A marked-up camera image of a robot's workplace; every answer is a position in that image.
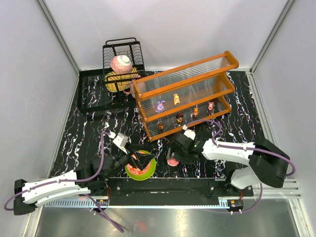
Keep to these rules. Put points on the black marble pattern mat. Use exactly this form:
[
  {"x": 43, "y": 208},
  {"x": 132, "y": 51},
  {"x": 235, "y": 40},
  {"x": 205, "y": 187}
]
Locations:
[{"x": 235, "y": 120}]

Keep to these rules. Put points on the pink pig toy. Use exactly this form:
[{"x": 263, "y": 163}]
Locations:
[{"x": 210, "y": 106}]

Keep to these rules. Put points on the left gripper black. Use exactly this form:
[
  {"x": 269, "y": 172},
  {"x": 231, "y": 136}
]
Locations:
[{"x": 132, "y": 153}]

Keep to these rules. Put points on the brown figure toy on shelf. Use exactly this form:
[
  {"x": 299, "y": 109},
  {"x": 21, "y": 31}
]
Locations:
[{"x": 160, "y": 126}]

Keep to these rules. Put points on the small orange figure toy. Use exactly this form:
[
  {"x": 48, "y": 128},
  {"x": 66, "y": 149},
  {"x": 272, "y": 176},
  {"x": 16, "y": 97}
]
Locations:
[{"x": 176, "y": 99}]

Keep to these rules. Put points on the pink patterned bowl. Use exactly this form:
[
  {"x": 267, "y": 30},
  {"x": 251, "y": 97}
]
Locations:
[{"x": 121, "y": 64}]

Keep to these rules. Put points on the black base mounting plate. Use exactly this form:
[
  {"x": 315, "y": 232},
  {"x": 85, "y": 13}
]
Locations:
[{"x": 164, "y": 192}]

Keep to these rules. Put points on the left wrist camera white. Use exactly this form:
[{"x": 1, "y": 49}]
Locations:
[{"x": 119, "y": 140}]

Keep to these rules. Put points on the orange clear display shelf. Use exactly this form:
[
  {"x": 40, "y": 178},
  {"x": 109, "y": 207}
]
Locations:
[{"x": 196, "y": 84}]

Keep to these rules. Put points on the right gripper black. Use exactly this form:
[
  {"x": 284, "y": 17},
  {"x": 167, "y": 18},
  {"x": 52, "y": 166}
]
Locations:
[{"x": 174, "y": 150}]

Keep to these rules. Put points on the purple bunny toy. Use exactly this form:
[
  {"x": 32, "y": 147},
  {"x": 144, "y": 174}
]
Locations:
[{"x": 159, "y": 106}]

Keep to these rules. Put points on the pink mug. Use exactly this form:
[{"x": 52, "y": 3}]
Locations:
[{"x": 129, "y": 90}]

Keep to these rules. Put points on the green bowl red pattern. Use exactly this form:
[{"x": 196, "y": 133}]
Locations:
[{"x": 141, "y": 175}]

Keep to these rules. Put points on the pink flamingo toy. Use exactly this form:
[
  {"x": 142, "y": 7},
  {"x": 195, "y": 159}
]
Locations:
[{"x": 172, "y": 162}]

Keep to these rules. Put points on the black haired figure toy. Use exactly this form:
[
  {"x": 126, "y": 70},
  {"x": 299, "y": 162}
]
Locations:
[{"x": 179, "y": 118}]

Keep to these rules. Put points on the orange figure toy on shelf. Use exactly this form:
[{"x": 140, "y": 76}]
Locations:
[{"x": 195, "y": 112}]

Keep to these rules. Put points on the yellow patterned bowl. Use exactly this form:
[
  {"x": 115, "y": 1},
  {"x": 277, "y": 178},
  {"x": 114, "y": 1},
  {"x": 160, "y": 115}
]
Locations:
[{"x": 120, "y": 80}]

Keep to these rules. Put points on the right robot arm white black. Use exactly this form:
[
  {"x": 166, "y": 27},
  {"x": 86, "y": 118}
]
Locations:
[{"x": 263, "y": 161}]

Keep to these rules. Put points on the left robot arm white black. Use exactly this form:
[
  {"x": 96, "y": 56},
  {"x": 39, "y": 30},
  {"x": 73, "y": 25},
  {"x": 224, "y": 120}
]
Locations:
[{"x": 87, "y": 180}]

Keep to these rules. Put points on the black wire dish rack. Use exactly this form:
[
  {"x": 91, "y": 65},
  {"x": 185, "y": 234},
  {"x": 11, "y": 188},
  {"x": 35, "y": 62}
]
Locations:
[{"x": 106, "y": 89}]

